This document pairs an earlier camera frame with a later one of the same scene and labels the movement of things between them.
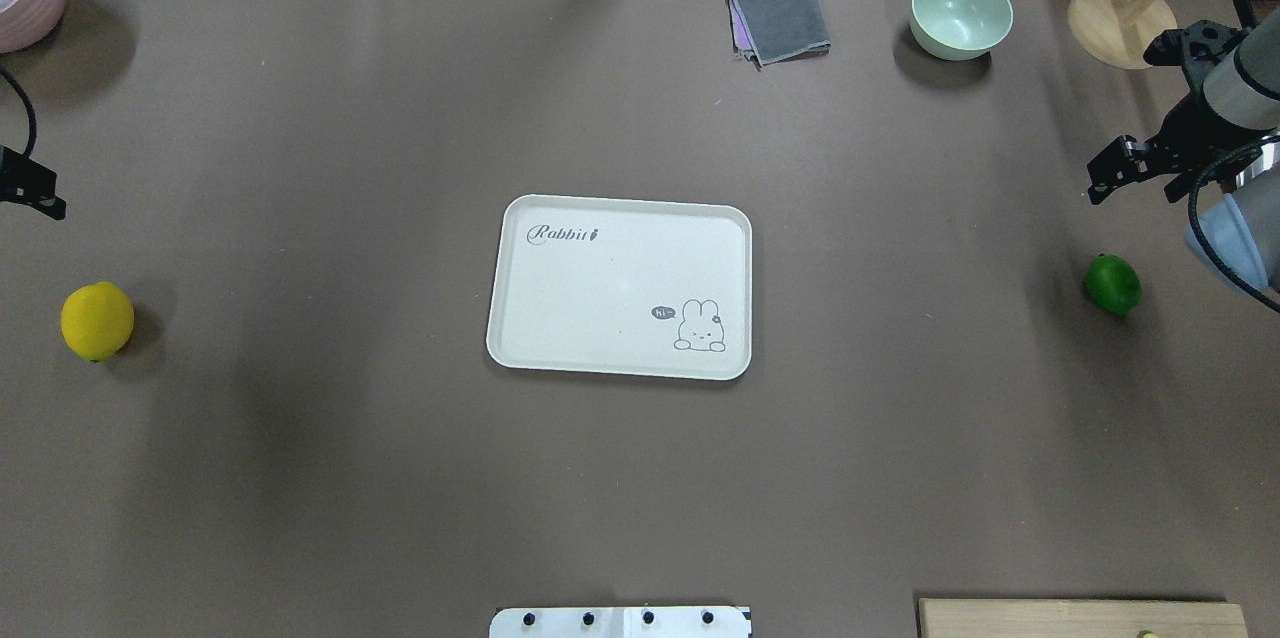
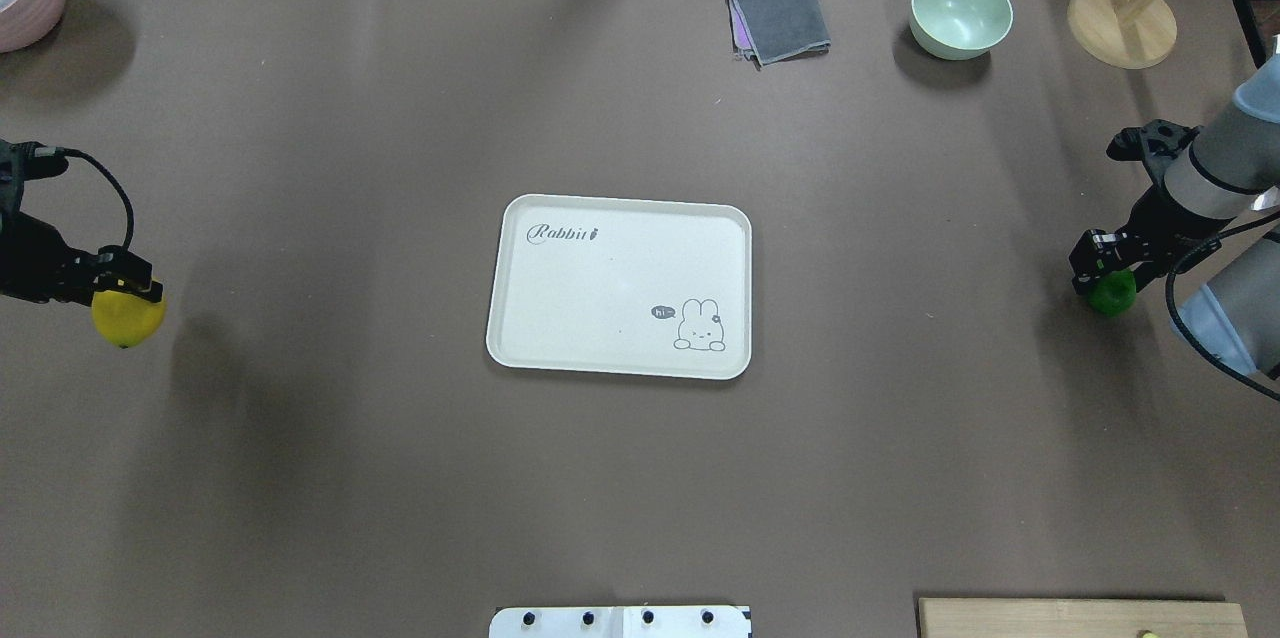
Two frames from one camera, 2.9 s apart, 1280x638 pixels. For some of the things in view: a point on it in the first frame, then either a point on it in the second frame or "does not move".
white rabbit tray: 623,287 does not move
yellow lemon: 96,320 -> 126,320
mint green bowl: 958,14 does not move
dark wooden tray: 1253,4 does not move
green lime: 1112,284 does not move
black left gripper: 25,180 -> 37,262
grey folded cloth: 776,21 does not move
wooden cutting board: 1082,618 does not move
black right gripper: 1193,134 -> 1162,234
